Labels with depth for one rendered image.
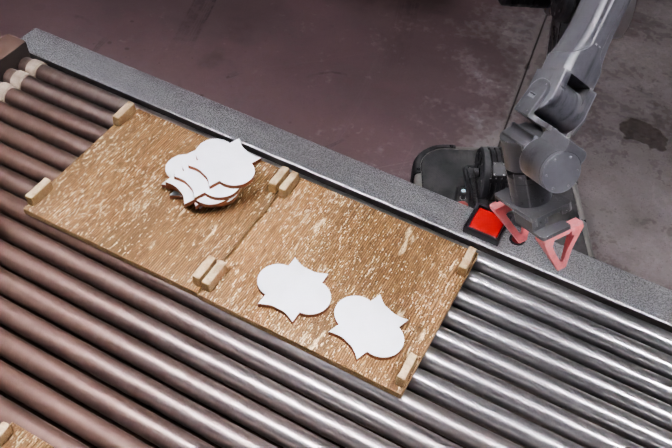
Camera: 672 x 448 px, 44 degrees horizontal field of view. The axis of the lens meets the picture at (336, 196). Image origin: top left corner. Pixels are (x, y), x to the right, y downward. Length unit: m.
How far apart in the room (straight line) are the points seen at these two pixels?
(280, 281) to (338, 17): 2.36
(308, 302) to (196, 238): 0.27
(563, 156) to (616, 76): 2.63
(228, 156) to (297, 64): 1.85
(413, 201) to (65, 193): 0.70
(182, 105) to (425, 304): 0.75
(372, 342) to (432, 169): 1.35
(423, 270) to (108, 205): 0.63
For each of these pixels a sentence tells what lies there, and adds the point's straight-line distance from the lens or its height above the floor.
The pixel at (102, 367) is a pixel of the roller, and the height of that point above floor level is 0.92.
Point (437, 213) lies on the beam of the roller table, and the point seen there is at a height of 0.92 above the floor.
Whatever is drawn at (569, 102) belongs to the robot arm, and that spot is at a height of 1.46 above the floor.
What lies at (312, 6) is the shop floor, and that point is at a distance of 3.83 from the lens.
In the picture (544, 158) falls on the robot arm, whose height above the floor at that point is 1.45.
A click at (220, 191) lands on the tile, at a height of 0.99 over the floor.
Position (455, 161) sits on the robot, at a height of 0.24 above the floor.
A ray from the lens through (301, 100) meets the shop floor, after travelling 3.32.
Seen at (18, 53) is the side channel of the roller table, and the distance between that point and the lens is 2.12.
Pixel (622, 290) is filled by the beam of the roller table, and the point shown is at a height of 0.92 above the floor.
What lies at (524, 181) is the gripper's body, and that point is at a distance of 1.17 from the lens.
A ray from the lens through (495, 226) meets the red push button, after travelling 1.69.
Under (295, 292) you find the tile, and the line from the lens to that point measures 1.52.
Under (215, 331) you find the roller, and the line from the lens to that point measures 1.51.
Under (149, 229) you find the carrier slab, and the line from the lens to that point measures 1.65.
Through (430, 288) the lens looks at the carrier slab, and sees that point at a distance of 1.56.
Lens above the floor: 2.18
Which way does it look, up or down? 47 degrees down
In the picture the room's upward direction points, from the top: 4 degrees clockwise
